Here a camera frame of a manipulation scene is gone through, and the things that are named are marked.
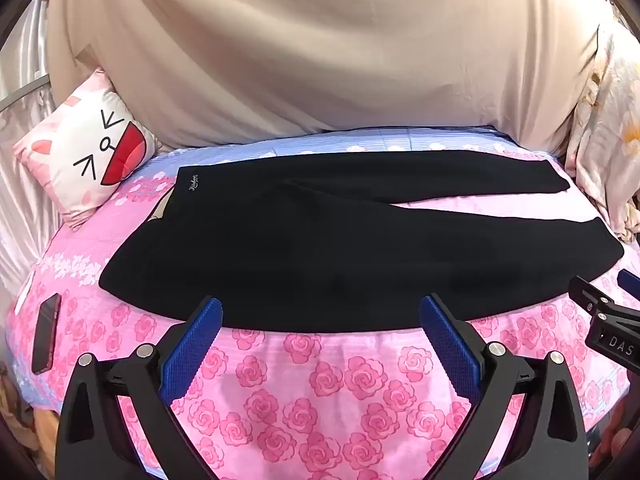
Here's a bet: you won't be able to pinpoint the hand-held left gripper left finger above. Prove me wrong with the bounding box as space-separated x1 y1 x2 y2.
55 296 226 480

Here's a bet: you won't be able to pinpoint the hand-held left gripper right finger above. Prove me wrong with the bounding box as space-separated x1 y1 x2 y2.
419 294 588 480

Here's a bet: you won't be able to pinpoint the black pants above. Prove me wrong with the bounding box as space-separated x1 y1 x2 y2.
99 150 626 333

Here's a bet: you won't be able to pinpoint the pink floral bedsheet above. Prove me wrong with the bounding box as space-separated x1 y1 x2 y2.
5 125 636 480

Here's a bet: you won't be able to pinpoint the dark smartphone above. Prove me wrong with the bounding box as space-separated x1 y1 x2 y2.
31 292 62 375

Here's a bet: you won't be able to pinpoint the cream floral quilt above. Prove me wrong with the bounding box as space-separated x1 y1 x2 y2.
565 10 640 241

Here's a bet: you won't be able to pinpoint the cat face pillow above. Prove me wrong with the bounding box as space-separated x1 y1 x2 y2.
12 67 161 231

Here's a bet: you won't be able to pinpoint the white satin curtain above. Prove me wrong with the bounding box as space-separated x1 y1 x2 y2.
0 0 71 311

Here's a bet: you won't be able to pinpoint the beige cloth backdrop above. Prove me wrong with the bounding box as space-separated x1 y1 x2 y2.
45 0 621 153

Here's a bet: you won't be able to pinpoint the metal bed rail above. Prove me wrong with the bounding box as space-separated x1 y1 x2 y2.
0 74 51 111

